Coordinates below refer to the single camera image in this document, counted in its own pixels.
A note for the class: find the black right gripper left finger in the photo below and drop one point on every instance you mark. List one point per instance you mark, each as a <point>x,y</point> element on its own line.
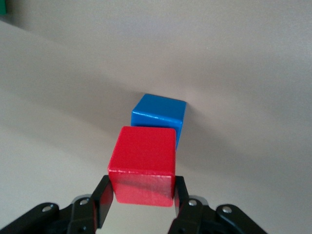
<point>83,214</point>

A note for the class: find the red wooden block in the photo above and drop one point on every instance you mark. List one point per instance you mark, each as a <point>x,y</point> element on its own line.
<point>143,158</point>

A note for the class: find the blue wooden block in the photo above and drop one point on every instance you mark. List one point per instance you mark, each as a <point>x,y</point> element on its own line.
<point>158,109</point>

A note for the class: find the brown table cover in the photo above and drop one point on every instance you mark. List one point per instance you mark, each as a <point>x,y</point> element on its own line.
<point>231,73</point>

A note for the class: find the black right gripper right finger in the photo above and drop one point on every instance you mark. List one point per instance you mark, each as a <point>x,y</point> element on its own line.
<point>195,217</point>

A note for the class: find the green wooden block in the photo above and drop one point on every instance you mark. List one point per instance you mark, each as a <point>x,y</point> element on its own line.
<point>2,7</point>

